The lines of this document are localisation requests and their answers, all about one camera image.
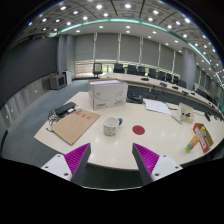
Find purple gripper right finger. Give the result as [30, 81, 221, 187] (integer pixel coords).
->
[132, 143, 159, 185]

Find white pen on table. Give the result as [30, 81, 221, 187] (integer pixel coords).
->
[171, 114, 182, 124]

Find long curved conference desk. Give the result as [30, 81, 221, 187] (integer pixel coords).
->
[100, 73, 222, 115]

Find white paper sheets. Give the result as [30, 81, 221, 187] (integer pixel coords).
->
[144, 99, 170, 114]

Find colourful snack box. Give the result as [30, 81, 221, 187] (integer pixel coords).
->
[193, 123, 213, 153]

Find white patterned mug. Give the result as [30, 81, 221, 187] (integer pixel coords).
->
[103, 117, 123, 136]

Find small open cardboard box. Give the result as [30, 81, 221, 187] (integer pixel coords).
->
[177, 103, 194, 123]

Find red round coaster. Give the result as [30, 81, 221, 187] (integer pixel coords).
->
[132, 125, 145, 135]

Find grey cabinet on floor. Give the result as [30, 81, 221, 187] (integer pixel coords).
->
[49, 75, 66, 90]

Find white cardboard box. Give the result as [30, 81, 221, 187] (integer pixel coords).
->
[89, 80, 128, 110]

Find brown paper envelope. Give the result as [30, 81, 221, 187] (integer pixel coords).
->
[51, 109, 100, 145]

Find black power strip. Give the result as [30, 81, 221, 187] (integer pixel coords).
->
[55, 102, 75, 116]

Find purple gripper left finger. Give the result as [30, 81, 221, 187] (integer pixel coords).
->
[64, 143, 91, 185]

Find black office chair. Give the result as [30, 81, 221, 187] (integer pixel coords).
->
[93, 63, 103, 77]

